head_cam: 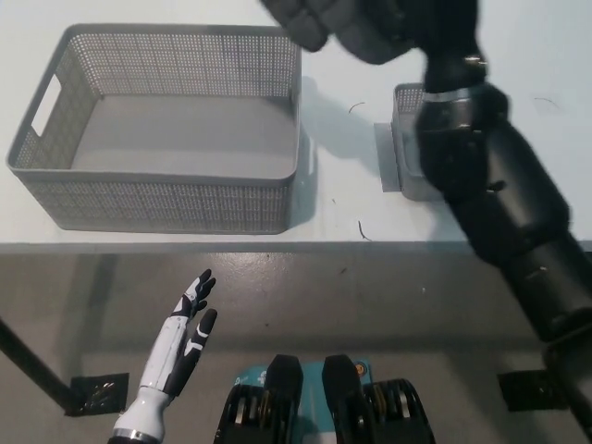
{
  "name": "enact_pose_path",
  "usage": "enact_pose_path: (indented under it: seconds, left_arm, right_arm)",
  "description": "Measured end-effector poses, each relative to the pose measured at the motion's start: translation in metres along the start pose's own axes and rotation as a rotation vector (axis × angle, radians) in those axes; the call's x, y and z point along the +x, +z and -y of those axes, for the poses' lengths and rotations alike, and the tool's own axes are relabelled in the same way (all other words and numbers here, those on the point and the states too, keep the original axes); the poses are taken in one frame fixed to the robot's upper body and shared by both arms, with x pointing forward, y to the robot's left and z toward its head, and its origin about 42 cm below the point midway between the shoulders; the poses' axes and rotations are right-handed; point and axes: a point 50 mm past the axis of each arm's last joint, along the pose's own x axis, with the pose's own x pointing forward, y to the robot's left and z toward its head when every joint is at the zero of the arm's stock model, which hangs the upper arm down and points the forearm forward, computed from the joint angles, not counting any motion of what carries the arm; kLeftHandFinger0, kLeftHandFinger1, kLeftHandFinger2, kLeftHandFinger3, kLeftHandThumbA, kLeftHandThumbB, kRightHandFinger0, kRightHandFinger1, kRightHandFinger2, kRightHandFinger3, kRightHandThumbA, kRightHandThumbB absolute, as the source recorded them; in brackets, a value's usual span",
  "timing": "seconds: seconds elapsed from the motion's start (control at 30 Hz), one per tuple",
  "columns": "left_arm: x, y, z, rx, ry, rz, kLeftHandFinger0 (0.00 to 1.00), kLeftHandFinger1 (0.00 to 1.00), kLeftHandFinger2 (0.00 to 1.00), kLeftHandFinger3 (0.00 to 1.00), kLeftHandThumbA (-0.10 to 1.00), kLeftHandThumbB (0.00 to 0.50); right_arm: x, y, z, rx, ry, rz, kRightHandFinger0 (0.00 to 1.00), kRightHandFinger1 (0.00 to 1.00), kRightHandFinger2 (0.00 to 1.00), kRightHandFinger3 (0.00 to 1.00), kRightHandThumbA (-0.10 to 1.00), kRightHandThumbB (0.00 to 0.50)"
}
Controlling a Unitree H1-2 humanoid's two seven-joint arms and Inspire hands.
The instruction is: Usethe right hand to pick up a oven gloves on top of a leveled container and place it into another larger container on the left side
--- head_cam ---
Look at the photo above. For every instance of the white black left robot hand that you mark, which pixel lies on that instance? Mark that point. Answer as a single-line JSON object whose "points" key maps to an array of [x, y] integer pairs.
{"points": [[180, 347]]}

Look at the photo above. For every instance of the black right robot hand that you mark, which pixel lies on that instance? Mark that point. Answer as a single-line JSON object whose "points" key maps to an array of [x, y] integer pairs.
{"points": [[453, 51]]}

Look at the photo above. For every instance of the dark grey oven glove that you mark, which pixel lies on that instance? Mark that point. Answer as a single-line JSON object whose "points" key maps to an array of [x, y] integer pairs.
{"points": [[356, 37]]}

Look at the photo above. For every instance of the small grey perforated container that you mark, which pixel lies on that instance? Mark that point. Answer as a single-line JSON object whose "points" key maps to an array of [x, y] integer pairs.
{"points": [[407, 115]]}

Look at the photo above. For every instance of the thin black thread scrap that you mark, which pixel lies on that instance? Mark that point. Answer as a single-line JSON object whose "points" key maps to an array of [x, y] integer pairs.
{"points": [[363, 230], [355, 106]]}

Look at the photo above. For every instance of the black table leg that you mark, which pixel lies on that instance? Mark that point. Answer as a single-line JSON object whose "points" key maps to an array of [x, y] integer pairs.
{"points": [[34, 361]]}

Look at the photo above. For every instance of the large grey perforated basket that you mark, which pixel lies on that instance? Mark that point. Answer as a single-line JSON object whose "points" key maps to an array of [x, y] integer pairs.
{"points": [[185, 199]]}

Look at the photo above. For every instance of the black teal robot body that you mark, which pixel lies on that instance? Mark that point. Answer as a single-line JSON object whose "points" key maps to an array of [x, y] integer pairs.
{"points": [[324, 407]]}

